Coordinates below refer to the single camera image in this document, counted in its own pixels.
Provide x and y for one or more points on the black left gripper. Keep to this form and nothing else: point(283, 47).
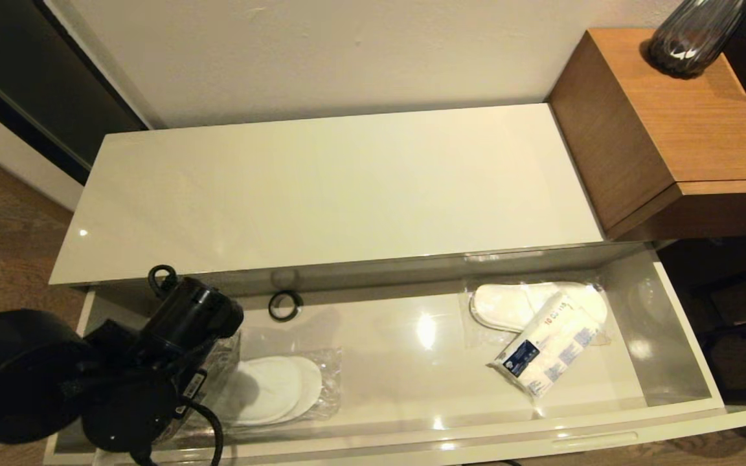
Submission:
point(130, 408)

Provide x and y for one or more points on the white cabinet drawer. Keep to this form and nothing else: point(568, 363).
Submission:
point(412, 388)

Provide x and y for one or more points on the white tissue pack blue print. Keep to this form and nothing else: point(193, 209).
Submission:
point(548, 353)

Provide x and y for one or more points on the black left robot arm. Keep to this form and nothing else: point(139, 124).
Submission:
point(17, 369)

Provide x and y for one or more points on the white slippers in plastic bag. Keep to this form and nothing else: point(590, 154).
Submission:
point(502, 307)
point(276, 388)

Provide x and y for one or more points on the black tape roll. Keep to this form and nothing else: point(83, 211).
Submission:
point(271, 305)

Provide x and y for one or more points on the dark sliding door panel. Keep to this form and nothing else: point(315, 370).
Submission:
point(30, 71)

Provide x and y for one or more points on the brown wooden desk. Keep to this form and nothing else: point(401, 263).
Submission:
point(671, 136)

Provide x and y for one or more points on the dark ribbed glass vase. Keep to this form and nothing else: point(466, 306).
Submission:
point(690, 39)

